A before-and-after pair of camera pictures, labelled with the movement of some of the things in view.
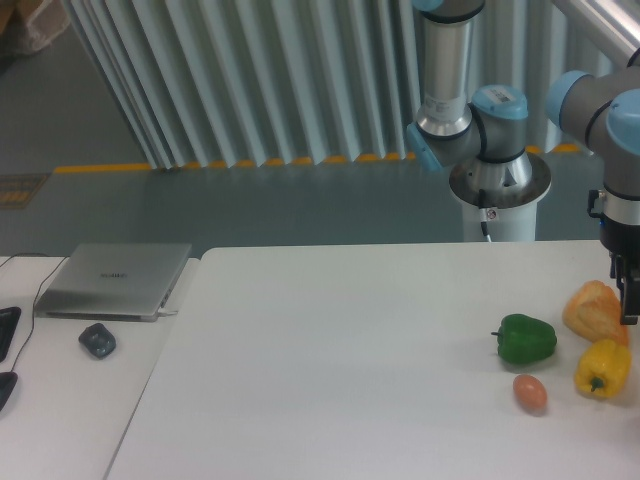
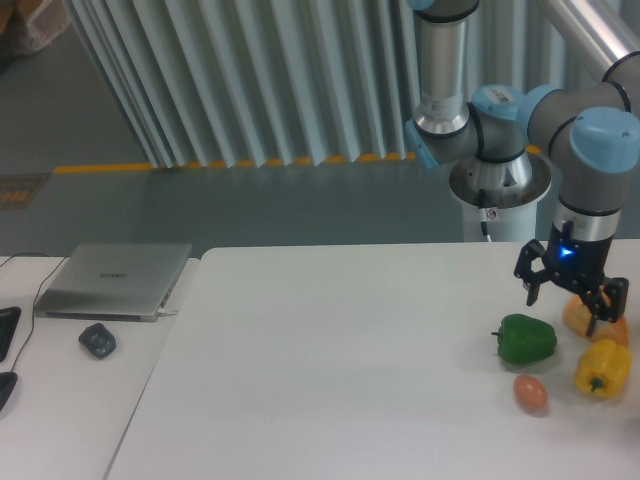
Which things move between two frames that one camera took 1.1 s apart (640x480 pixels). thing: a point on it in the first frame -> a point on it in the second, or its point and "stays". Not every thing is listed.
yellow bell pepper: x=603 y=368 stays
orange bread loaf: x=594 y=312 stays
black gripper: x=622 y=241 -> x=581 y=264
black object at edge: x=7 y=383 stays
